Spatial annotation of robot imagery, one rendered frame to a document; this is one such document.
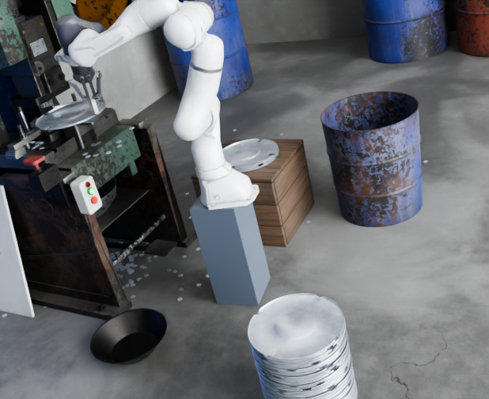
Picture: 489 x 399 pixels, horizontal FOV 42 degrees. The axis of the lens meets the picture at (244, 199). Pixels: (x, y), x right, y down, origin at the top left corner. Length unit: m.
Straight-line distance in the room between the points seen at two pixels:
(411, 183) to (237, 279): 0.88
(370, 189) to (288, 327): 1.01
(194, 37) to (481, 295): 1.35
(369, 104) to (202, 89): 1.09
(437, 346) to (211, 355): 0.79
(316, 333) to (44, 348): 1.26
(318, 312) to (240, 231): 0.54
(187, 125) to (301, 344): 0.82
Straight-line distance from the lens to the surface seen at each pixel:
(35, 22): 2.66
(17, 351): 2.82
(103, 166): 2.66
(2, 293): 3.05
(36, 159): 2.40
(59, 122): 2.64
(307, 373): 1.87
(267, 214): 2.77
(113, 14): 2.79
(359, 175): 2.74
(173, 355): 2.45
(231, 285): 2.52
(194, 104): 2.17
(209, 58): 2.12
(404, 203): 2.85
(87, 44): 2.26
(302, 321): 1.94
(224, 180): 2.30
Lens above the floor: 1.55
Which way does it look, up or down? 28 degrees down
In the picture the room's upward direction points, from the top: 14 degrees counter-clockwise
